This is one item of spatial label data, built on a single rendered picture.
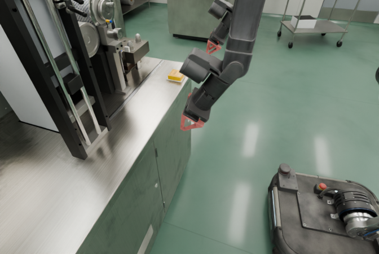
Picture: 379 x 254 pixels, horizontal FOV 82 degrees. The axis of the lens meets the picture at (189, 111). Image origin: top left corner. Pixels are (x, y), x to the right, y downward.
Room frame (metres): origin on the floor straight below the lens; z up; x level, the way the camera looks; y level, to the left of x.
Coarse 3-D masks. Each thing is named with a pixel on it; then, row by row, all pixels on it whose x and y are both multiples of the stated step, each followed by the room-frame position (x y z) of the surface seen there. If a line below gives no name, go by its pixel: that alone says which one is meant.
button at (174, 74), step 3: (174, 69) 1.01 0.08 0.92; (171, 72) 0.98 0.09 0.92; (174, 72) 0.98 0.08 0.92; (177, 72) 0.98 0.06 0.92; (168, 75) 0.96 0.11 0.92; (171, 75) 0.96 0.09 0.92; (174, 75) 0.96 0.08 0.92; (177, 75) 0.96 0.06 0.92; (180, 75) 0.96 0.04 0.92; (183, 75) 0.98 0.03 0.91; (168, 78) 0.96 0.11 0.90; (171, 78) 0.95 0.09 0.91; (174, 78) 0.95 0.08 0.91; (177, 78) 0.94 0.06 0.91; (180, 78) 0.94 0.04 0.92
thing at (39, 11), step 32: (0, 0) 0.46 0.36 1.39; (32, 0) 0.54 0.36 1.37; (64, 0) 0.58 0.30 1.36; (32, 32) 0.51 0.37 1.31; (64, 32) 0.57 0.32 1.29; (32, 64) 0.46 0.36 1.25; (64, 64) 0.54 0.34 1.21; (64, 96) 0.50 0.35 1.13; (96, 96) 0.59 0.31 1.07; (64, 128) 0.46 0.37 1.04; (96, 128) 0.55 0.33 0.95
